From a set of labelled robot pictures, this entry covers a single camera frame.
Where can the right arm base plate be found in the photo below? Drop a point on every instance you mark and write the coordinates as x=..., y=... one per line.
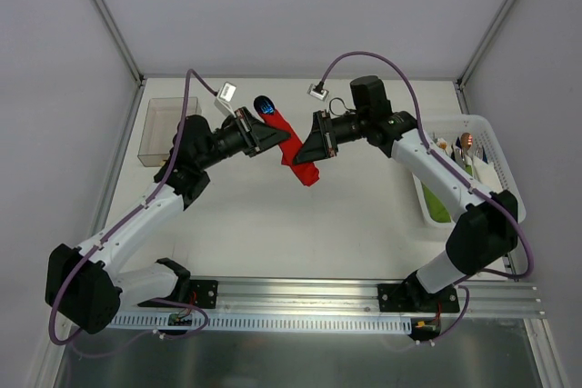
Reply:
x=399, y=298

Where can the white plastic basket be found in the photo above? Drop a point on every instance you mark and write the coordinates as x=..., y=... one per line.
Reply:
x=446, y=130

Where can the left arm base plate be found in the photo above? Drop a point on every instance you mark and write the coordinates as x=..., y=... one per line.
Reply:
x=202, y=293

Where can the clear plastic box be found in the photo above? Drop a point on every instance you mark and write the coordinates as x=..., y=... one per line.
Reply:
x=161, y=122

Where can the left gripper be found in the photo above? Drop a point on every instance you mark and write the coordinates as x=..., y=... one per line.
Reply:
x=247, y=132

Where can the aluminium front rail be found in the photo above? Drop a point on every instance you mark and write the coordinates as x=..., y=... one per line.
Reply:
x=353, y=297

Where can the red paper napkin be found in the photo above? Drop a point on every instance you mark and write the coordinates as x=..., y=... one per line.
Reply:
x=307, y=174

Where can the right white napkin rolls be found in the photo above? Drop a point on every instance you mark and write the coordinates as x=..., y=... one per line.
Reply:
x=486, y=174

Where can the left green napkin roll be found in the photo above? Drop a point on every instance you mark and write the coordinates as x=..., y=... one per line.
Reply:
x=436, y=210

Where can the copper spoon in basket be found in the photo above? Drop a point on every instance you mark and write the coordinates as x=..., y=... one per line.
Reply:
x=466, y=142

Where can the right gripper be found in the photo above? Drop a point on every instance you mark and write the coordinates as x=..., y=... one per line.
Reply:
x=324, y=134

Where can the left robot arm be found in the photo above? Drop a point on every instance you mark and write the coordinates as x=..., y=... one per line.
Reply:
x=87, y=283

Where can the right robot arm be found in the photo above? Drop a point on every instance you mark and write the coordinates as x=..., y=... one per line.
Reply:
x=484, y=220

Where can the white slotted cable duct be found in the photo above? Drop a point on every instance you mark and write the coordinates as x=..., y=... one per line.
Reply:
x=273, y=323

